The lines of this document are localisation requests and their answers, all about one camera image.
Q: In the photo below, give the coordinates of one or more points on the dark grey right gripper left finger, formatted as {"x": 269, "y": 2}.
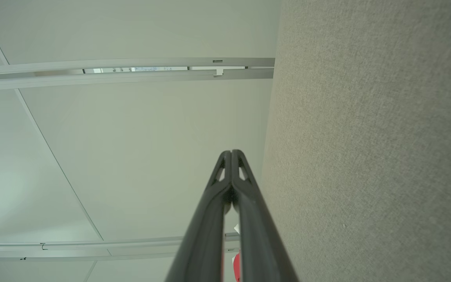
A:
{"x": 206, "y": 235}

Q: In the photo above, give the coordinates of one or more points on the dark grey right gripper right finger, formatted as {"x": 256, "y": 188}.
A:
{"x": 258, "y": 243}

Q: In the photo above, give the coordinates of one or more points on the red white basketball jersey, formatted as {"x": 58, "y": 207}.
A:
{"x": 236, "y": 268}

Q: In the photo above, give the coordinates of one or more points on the grey fabric sofa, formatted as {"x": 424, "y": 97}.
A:
{"x": 366, "y": 137}

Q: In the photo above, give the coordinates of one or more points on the grey slanted aluminium wall post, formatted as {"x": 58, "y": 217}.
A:
{"x": 92, "y": 248}

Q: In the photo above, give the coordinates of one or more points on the grey double aluminium wall post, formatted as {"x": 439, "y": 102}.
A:
{"x": 131, "y": 78}

